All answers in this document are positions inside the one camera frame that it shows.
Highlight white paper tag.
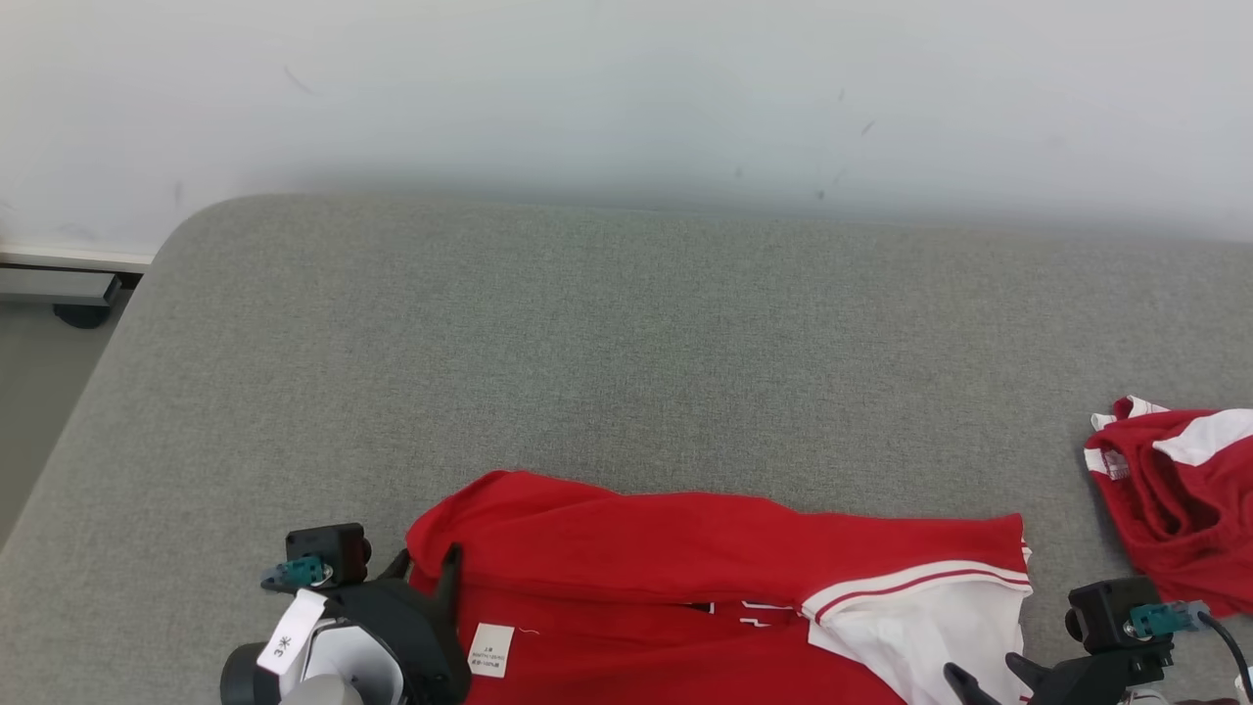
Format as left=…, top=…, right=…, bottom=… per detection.
left=256, top=587, right=329, bottom=677

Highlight red Bulls basketball shorts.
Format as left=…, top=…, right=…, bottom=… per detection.
left=1083, top=396, right=1253, bottom=619

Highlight grey fabric sofa seat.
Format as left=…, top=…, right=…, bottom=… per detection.
left=0, top=193, right=1253, bottom=705

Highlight white wall baseboard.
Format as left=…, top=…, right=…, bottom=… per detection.
left=0, top=244, right=158, bottom=274

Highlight red Bulls basketball jersey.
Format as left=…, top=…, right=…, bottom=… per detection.
left=405, top=470, right=1035, bottom=705

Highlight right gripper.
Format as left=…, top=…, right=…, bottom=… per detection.
left=943, top=641, right=1176, bottom=705

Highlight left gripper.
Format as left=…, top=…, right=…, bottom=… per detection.
left=292, top=543, right=473, bottom=705

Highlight left camera teal plug cable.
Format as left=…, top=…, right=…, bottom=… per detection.
left=260, top=555, right=334, bottom=594

